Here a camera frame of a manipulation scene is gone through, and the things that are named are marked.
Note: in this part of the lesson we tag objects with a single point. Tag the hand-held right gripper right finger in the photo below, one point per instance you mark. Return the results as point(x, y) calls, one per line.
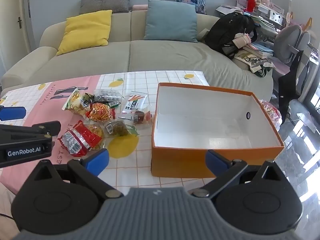
point(216, 162)

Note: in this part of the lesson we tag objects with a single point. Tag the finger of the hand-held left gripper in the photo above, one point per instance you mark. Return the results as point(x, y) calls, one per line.
point(37, 128)
point(12, 113)

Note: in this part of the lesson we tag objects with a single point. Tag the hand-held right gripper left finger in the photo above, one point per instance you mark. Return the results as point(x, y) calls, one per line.
point(97, 159)

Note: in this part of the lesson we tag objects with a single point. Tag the yellow cracker packet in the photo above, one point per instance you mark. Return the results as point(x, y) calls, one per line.
point(98, 131)

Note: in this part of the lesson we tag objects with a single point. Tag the brown green snack packet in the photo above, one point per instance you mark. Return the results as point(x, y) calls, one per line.
point(116, 127)

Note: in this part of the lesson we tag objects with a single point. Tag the white box orange rim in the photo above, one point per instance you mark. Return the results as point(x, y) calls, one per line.
point(212, 120)

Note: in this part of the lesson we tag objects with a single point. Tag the yellow chips bag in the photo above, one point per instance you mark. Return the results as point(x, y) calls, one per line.
point(73, 102)

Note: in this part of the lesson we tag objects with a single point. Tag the red orange stick snack bag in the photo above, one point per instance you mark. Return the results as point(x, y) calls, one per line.
point(100, 112)

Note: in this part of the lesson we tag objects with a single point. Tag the pink and white lemon tablecloth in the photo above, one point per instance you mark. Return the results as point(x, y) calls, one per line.
point(50, 97)

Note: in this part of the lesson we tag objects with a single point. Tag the small dark red snack packet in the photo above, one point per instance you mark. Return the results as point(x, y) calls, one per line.
point(140, 116)

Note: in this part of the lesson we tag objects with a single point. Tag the clear quail egg packet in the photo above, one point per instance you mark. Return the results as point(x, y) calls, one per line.
point(108, 94)

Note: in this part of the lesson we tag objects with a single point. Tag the white carrot print packet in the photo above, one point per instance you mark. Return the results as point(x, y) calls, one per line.
point(133, 102)

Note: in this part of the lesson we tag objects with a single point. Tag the pink trash bin with bag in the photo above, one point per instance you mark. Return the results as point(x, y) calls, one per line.
point(272, 112)

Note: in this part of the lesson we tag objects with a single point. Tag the black garment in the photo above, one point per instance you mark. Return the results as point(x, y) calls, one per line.
point(290, 85)

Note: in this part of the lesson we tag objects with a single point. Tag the printed tote bag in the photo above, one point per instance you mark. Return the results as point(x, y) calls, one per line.
point(252, 61)

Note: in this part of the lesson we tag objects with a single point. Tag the yellow cushion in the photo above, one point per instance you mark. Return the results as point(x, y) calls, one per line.
point(85, 32)

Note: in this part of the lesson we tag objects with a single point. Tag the beige sofa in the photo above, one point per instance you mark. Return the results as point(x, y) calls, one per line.
point(155, 57)

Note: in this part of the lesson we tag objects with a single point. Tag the stack of books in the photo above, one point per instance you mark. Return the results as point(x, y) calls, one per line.
point(260, 50)

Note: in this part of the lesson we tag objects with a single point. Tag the black backpack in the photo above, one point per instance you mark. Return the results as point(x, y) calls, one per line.
point(225, 32)

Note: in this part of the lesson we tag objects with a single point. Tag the grey office chair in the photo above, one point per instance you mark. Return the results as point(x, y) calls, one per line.
point(287, 40)

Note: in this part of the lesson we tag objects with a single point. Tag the grey cushion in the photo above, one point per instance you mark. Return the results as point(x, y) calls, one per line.
point(105, 2)

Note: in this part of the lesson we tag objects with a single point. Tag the teal cushion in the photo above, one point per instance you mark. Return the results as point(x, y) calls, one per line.
point(170, 21)

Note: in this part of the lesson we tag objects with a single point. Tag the cluttered shelf desk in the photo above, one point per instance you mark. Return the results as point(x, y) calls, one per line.
point(265, 12)

